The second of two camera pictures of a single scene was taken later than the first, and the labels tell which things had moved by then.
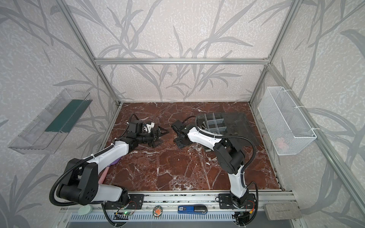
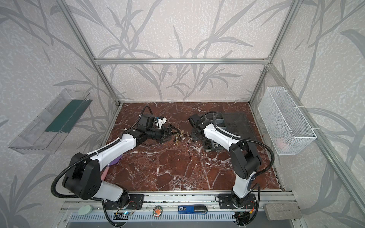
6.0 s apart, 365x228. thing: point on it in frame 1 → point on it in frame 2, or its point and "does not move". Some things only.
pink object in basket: [280, 142] does not move
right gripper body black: [179, 142] → [194, 136]
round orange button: [157, 211] does not move
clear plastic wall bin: [44, 135] does not move
